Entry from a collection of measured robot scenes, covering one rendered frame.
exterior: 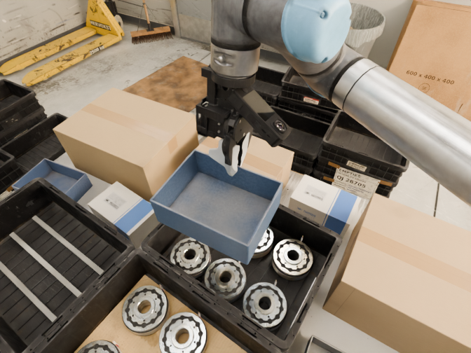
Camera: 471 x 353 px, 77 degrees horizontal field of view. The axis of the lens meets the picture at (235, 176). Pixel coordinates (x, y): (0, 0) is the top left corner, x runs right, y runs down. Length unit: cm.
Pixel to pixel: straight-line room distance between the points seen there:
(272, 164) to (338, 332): 51
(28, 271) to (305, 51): 85
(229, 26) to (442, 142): 30
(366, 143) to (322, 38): 141
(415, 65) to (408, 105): 247
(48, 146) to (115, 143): 103
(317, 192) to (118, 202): 65
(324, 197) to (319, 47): 71
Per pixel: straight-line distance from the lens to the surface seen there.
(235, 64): 46
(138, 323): 76
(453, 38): 286
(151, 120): 113
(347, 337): 94
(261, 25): 40
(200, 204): 61
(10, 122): 213
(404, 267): 83
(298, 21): 36
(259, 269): 81
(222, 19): 45
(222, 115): 50
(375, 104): 43
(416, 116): 42
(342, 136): 175
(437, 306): 82
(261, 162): 99
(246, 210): 60
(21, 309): 92
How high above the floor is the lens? 157
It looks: 49 degrees down
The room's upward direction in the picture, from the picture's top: straight up
